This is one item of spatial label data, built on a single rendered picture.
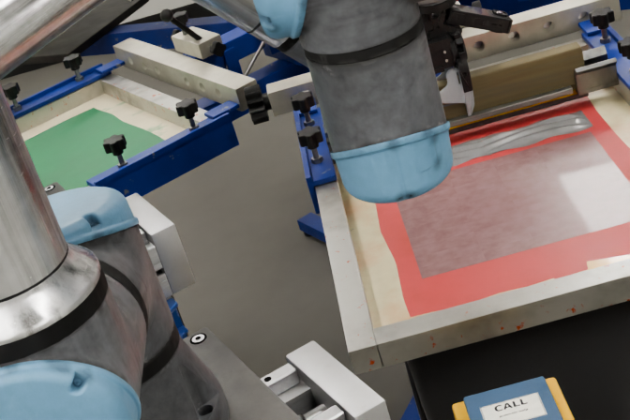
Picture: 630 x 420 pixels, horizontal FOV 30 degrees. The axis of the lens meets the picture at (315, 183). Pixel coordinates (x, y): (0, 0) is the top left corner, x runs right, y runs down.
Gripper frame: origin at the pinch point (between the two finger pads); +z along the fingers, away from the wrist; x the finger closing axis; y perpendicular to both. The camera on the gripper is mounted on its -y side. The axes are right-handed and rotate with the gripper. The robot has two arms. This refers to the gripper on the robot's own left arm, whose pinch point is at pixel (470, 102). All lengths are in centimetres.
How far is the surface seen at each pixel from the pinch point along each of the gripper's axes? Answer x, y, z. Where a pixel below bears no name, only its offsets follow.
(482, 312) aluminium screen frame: 60, 11, 2
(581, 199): 32.7, -9.3, 5.3
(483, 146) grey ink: 8.7, 0.4, 4.5
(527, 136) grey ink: 9.4, -7.0, 4.5
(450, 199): 21.9, 8.9, 5.3
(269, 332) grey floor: -103, 59, 101
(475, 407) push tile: 75, 16, 4
